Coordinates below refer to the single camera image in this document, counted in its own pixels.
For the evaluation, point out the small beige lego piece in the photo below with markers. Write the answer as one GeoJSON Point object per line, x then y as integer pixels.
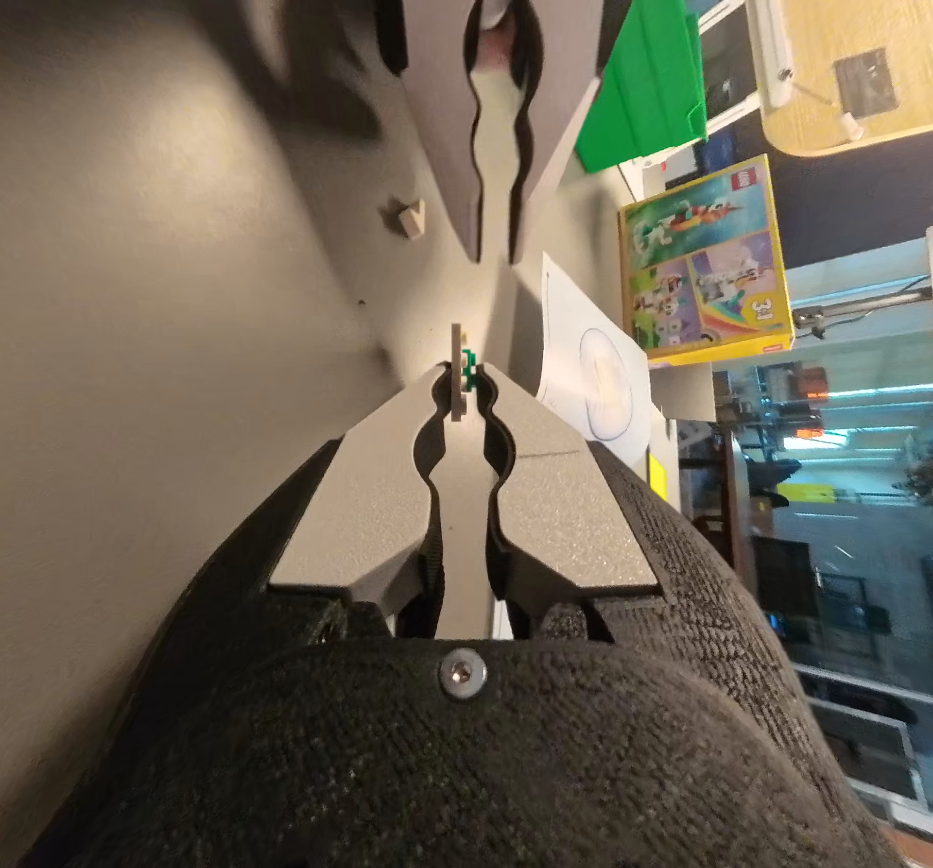
{"type": "Point", "coordinates": [407, 221]}

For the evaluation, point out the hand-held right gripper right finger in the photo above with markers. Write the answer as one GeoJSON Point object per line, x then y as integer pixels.
{"type": "Point", "coordinates": [568, 518]}

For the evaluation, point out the green lego brick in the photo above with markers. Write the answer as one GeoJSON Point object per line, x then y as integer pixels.
{"type": "Point", "coordinates": [471, 369]}

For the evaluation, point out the green plastic bin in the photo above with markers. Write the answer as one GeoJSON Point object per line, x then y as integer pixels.
{"type": "Point", "coordinates": [649, 81]}

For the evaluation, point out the person's left hand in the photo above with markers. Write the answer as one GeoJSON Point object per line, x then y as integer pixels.
{"type": "Point", "coordinates": [499, 45]}

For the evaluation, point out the grey lego base plate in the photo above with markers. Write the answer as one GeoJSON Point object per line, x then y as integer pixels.
{"type": "Point", "coordinates": [459, 387]}

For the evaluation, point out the yellow lego set box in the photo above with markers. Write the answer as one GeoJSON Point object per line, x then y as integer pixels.
{"type": "Point", "coordinates": [707, 263]}

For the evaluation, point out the yellow sticky note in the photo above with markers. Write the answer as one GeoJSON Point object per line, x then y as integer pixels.
{"type": "Point", "coordinates": [660, 478]}

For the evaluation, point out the lego instruction booklet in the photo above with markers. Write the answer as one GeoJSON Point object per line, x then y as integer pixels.
{"type": "Point", "coordinates": [583, 358]}

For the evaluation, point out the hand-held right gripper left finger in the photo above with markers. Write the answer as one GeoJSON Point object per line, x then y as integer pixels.
{"type": "Point", "coordinates": [357, 511]}

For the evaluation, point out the black box on wooden table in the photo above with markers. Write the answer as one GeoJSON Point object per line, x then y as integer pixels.
{"type": "Point", "coordinates": [866, 82]}

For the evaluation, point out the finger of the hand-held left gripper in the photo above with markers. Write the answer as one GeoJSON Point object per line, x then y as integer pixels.
{"type": "Point", "coordinates": [568, 45]}
{"type": "Point", "coordinates": [437, 45]}

